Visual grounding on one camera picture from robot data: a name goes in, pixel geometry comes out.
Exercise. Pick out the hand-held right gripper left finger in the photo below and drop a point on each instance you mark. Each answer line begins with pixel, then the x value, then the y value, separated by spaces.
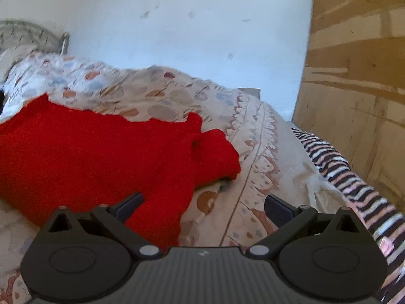
pixel 130 204

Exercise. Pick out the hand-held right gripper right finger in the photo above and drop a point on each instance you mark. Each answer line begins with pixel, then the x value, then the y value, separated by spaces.
pixel 278 208

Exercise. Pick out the red knit sweater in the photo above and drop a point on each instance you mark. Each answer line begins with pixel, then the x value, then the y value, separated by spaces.
pixel 95 158

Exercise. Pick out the patterned quilt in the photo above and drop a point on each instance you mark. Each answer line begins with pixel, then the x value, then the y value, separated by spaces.
pixel 269 171

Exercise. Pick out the black white striped bed sheet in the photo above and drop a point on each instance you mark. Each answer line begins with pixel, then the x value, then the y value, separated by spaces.
pixel 348 179

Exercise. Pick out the wooden board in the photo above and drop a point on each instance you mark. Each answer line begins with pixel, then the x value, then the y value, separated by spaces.
pixel 357 85

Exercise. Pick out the metal bed headboard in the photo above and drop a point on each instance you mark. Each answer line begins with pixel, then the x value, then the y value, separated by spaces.
pixel 28 33

